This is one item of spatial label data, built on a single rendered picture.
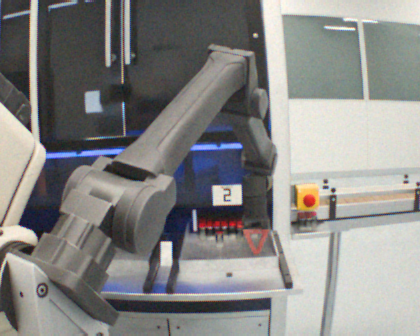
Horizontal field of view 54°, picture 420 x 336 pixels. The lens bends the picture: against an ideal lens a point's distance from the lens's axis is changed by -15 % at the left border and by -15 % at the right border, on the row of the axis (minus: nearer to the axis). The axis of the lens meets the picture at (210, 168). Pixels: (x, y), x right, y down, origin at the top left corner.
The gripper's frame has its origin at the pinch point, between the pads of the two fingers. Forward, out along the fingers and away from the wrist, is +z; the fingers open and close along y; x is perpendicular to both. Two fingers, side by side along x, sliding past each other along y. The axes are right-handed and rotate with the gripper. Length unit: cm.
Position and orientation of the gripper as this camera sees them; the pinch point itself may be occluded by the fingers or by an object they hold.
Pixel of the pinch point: (256, 251)
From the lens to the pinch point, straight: 123.6
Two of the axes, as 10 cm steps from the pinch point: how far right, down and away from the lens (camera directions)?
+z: 0.5, 10.0, 0.7
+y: 0.5, -0.7, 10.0
